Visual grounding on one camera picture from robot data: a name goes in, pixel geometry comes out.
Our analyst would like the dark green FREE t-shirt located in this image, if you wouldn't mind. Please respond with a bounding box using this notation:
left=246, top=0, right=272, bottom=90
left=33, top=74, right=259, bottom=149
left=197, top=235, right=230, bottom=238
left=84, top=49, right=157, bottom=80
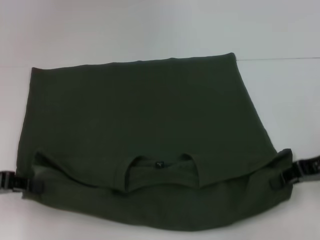
left=15, top=51, right=294, bottom=227

